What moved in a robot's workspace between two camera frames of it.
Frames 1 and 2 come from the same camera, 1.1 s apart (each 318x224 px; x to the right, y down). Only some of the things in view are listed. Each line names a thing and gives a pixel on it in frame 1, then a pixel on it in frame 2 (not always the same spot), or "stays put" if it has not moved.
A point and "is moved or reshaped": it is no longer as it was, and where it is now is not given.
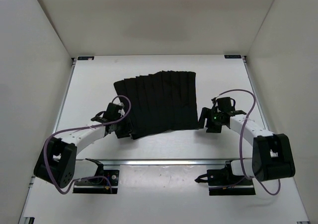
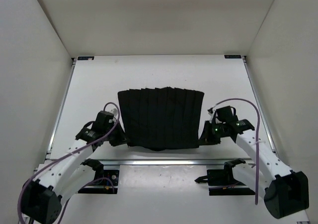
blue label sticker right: [233, 56] stays put
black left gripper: [127, 129] -> [121, 137]
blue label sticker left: [85, 57] stays put
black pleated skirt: [162, 101] is moved or reshaped
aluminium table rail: [162, 162] stays put
